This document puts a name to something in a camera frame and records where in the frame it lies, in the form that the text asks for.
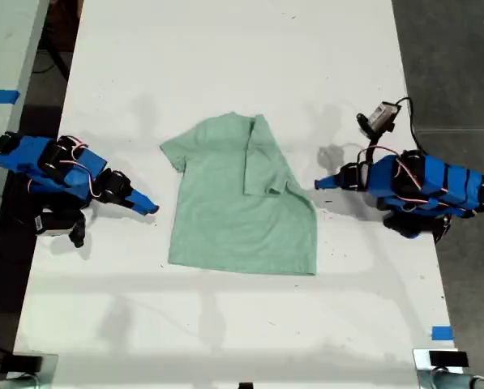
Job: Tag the small black box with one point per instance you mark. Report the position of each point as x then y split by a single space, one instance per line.
448 359
27 363

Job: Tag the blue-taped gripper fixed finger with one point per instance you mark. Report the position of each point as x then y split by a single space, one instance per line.
331 178
144 200

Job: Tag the long blue tape strip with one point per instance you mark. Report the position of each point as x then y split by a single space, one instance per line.
0 96

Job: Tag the tiny black block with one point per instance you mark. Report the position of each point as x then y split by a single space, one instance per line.
245 385

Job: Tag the short blue tape strip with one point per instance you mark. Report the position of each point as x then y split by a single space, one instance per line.
442 333

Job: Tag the black camera box, white label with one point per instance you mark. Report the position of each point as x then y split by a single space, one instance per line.
49 223

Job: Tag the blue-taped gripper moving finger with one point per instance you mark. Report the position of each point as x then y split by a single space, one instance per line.
331 185
138 208

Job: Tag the silver metal table bracket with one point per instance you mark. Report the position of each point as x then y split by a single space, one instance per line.
422 370
50 370

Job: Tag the black and silver camera box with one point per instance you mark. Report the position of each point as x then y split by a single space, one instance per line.
381 115

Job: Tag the black camera stalk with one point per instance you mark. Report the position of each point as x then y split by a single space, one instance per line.
78 235
367 125

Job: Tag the pale green T-shirt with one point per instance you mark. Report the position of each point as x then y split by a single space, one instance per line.
225 227

